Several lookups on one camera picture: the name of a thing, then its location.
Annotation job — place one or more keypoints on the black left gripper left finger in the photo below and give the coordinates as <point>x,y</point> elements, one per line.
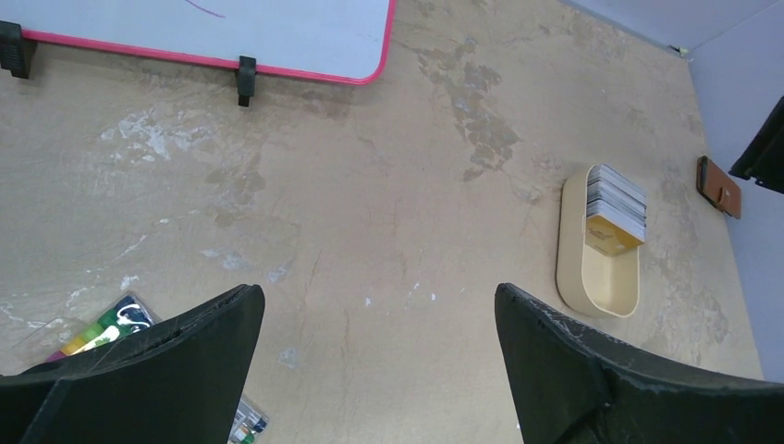
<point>179,381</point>

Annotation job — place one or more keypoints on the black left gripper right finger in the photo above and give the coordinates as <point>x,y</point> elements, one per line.
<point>572,383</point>

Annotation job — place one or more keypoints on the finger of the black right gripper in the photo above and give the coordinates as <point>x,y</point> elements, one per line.
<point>763,158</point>

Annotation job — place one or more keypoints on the brown leather card holder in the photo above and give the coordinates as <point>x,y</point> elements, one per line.
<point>716,186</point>

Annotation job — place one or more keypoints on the beige oval card tray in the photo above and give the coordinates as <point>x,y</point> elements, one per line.
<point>588,281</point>

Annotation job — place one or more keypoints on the pack of coloured markers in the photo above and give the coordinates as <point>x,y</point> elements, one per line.
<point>130,315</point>

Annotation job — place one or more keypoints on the black whiteboard stand right clip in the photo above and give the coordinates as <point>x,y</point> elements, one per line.
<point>246,80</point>

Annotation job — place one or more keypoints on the black whiteboard stand clip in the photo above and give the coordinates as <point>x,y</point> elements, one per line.
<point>246,80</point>
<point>16,50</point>

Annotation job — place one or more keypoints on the black whiteboard stand left clip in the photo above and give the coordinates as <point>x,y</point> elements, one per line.
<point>16,50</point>

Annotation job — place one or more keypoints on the pink framed whiteboard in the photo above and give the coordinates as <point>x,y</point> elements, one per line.
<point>337,41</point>

